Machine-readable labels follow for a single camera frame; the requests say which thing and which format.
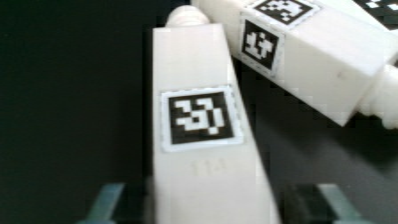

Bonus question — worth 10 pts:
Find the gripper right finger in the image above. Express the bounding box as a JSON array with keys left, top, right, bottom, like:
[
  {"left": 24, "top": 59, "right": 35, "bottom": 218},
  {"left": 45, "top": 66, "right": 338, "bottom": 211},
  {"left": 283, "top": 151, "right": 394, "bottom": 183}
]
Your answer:
[{"left": 283, "top": 183, "right": 376, "bottom": 224}]

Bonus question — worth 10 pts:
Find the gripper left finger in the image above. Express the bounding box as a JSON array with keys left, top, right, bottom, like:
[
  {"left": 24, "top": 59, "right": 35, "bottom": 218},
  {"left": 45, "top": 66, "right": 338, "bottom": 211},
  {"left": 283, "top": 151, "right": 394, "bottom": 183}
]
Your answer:
[{"left": 75, "top": 183, "right": 147, "bottom": 224}]

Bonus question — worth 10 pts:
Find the white desk leg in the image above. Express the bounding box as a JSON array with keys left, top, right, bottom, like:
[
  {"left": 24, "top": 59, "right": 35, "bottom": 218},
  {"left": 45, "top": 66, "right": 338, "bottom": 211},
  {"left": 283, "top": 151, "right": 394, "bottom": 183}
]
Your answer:
[
  {"left": 193, "top": 0, "right": 398, "bottom": 129},
  {"left": 154, "top": 5, "right": 283, "bottom": 224}
]

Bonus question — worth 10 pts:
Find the white marker sheet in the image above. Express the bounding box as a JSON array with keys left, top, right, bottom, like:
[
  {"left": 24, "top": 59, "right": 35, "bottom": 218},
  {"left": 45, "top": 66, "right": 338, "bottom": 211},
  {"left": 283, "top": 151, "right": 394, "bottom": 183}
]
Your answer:
[{"left": 353, "top": 0, "right": 398, "bottom": 31}]

